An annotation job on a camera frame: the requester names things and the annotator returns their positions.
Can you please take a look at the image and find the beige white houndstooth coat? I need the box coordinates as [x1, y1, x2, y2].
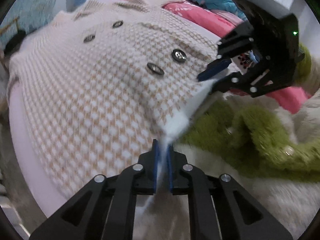
[8, 0, 218, 198]

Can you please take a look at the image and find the pink floral blanket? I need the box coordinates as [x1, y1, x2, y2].
[163, 2, 308, 114]

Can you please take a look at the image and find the teal blue garment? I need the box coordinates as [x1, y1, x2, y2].
[189, 0, 247, 21]

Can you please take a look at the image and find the lilac bed sheet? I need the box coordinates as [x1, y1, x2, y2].
[9, 81, 67, 217]

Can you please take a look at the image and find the turquoise floral wall cloth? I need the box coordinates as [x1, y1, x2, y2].
[1, 0, 56, 49]

